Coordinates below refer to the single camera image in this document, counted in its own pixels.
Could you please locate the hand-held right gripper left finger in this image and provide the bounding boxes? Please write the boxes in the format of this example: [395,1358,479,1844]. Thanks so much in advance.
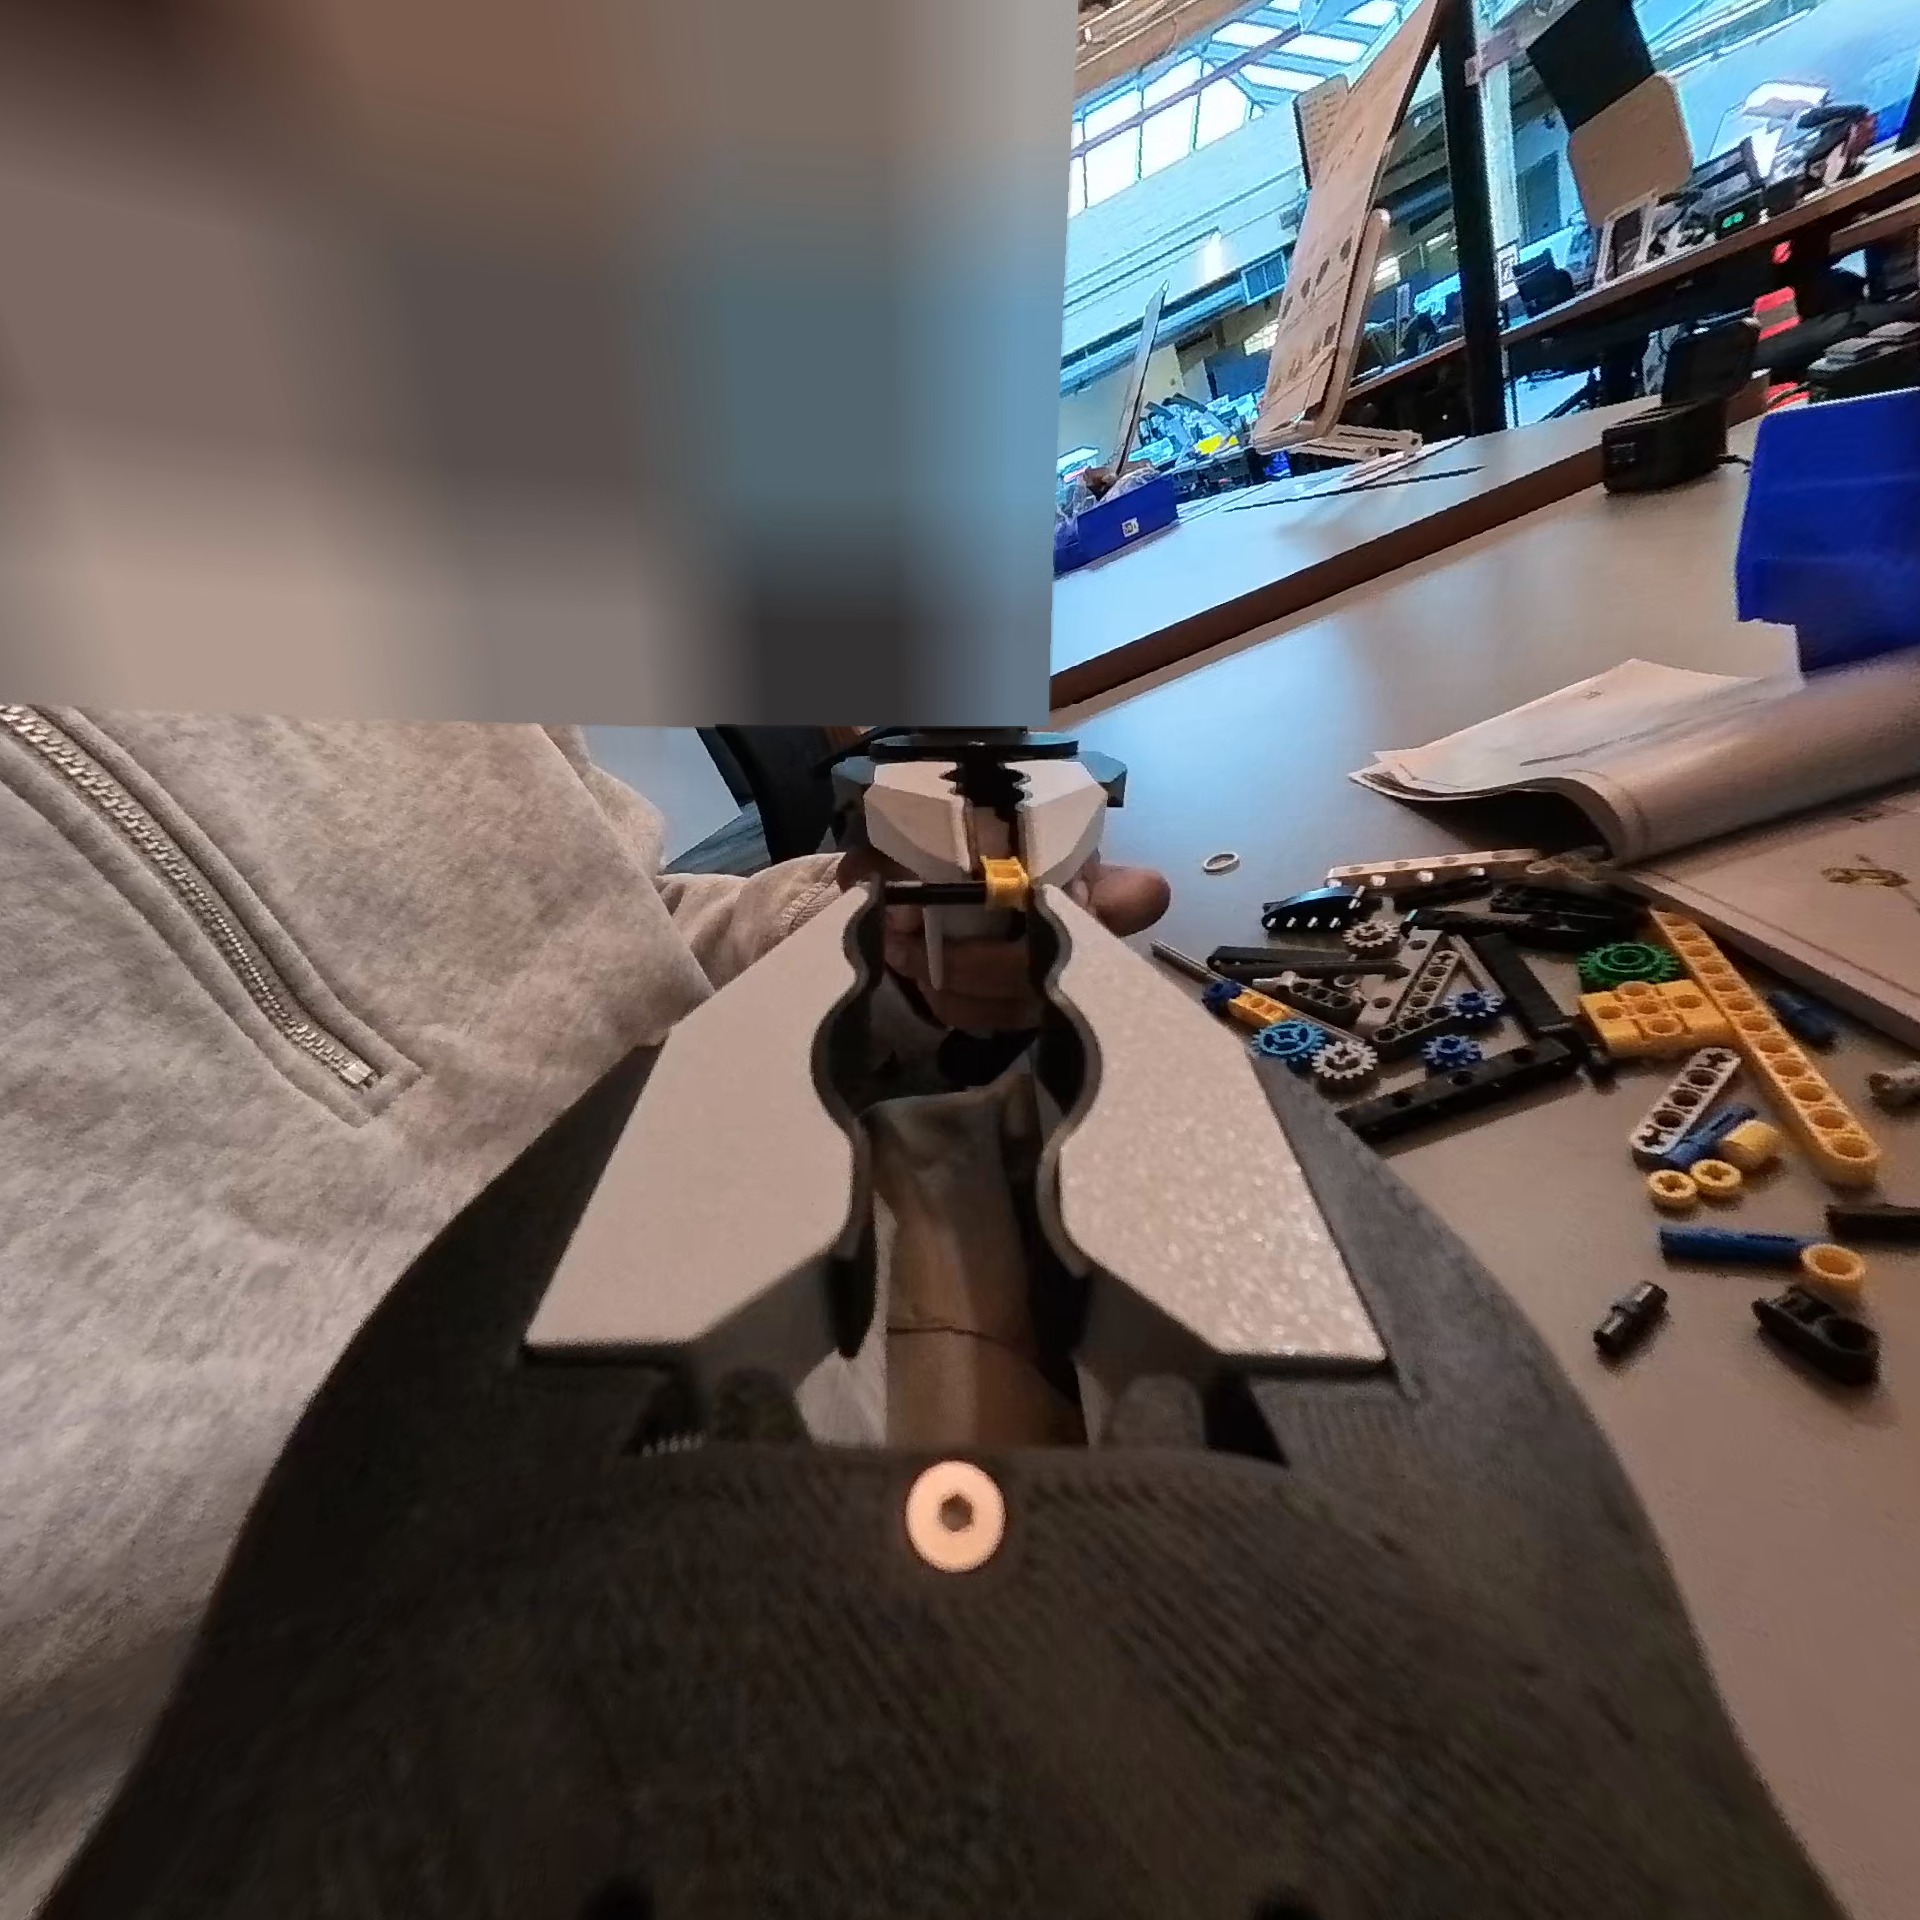
[527,881,890,1420]

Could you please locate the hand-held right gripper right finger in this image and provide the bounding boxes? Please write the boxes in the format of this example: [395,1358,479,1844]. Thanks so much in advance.
[1032,881,1393,1420]

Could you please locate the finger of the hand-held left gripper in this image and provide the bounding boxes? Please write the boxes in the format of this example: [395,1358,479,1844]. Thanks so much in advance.
[1017,759,1108,889]
[862,759,992,904]

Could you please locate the yellow lego bush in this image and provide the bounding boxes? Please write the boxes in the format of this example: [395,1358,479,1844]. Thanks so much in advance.
[884,852,1040,910]

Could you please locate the person's left forearm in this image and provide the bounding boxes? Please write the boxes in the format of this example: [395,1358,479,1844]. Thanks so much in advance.
[648,852,854,1036]

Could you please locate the pile of lego pieces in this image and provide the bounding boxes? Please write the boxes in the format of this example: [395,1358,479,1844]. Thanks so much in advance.
[1152,849,1920,1387]

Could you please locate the lego instruction booklet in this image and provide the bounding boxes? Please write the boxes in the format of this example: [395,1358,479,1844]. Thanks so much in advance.
[1346,655,1920,1055]

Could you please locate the person's left hand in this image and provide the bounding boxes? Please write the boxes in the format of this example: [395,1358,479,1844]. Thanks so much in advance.
[837,849,1170,1055]

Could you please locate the black chair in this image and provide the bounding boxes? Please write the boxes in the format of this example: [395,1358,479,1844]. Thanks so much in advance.
[700,727,848,869]

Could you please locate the small blue bin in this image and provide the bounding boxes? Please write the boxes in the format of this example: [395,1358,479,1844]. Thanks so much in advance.
[1055,480,1181,577]

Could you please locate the grey zip hoodie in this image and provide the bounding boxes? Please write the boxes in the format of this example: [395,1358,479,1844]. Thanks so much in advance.
[0,705,716,1920]

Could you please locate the wooden board stand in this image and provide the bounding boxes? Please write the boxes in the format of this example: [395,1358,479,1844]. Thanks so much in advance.
[1251,0,1485,456]

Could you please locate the black battery charger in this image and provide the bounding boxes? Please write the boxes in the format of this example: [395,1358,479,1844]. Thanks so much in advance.
[1603,401,1746,492]

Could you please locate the black pillar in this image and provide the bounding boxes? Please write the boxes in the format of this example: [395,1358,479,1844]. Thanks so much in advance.
[1431,0,1506,441]

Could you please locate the small black box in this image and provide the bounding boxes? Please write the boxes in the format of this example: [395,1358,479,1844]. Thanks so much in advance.
[1660,315,1767,415]

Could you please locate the large blue storage bin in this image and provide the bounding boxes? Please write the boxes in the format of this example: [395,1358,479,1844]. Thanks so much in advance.
[1734,401,1920,672]

